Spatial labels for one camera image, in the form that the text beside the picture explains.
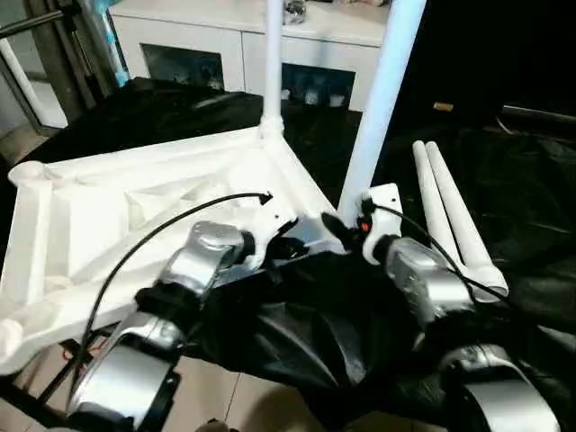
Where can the white jar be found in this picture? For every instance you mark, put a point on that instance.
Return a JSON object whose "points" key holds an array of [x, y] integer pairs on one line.
{"points": [[310, 96], [285, 93], [335, 100]]}

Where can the blue and white roll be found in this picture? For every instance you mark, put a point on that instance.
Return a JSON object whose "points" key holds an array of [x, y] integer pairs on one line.
{"points": [[118, 58]]}

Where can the black metal rack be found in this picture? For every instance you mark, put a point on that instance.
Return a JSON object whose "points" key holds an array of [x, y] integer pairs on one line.
{"points": [[27, 396]]}

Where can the white pole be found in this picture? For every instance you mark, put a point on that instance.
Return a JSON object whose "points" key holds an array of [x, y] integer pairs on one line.
{"points": [[22, 85]]}

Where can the black metal bar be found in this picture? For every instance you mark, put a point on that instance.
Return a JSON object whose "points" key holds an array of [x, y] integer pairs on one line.
{"points": [[540, 116]]}

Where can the white glass-door cabinet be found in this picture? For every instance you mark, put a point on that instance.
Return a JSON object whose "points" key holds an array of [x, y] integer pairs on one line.
{"points": [[180, 22]]}

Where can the small yellow label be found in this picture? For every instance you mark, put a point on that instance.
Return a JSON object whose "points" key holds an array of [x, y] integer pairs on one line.
{"points": [[443, 106]]}

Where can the black tripod pole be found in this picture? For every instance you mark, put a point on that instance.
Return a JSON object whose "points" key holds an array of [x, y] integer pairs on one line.
{"points": [[27, 24]]}

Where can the black mat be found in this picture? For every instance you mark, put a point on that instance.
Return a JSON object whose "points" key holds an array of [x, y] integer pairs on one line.
{"points": [[315, 324]]}

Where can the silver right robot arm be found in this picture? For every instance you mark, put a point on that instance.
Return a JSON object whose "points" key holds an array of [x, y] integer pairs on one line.
{"points": [[432, 279]]}

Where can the black backdrop cloth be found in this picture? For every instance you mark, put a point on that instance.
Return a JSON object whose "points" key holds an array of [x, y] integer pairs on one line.
{"points": [[495, 45]]}

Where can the white plastic table leg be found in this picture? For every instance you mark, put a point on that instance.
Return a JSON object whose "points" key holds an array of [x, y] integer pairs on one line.
{"points": [[463, 216], [434, 198], [382, 112], [272, 54]]}

